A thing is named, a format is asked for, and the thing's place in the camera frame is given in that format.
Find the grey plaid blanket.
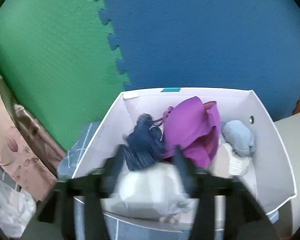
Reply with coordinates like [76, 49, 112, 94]
[0, 166, 21, 192]

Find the blue checked cloth cover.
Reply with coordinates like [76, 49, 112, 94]
[56, 122, 225, 240]

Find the navy blue garment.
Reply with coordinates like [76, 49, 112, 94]
[124, 113, 165, 171]

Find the white plastic-like cloth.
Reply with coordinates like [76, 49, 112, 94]
[102, 163, 198, 220]

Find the grey garment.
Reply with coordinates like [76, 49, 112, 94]
[221, 120, 255, 158]

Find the brown satin pillow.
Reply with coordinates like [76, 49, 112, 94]
[13, 103, 65, 177]

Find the white XINCCI shoe box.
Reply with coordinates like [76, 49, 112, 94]
[73, 88, 297, 232]

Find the purple bra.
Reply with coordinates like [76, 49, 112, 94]
[162, 96, 221, 168]

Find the pink leaf-print pillow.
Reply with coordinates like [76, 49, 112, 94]
[0, 95, 56, 202]

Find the green foam mat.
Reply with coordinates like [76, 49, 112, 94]
[0, 0, 128, 150]

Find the white floral bedding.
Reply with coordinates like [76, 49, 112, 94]
[0, 180, 36, 238]

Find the beige knit garment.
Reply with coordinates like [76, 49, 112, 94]
[208, 143, 252, 178]

